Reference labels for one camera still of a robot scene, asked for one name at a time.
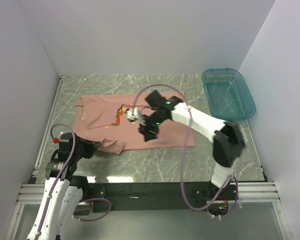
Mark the black base beam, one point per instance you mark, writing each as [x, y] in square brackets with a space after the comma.
[130, 196]

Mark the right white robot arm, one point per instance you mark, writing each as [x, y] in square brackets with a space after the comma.
[225, 136]

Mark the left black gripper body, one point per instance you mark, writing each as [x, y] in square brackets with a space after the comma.
[85, 149]

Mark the aluminium frame rail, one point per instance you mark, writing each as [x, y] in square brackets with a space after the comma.
[248, 192]

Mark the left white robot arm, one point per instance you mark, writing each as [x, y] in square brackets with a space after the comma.
[62, 190]

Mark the teal plastic basin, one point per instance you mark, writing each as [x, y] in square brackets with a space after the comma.
[227, 94]

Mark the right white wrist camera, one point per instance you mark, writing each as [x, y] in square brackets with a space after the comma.
[134, 114]

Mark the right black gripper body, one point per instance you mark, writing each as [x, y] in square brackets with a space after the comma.
[152, 124]

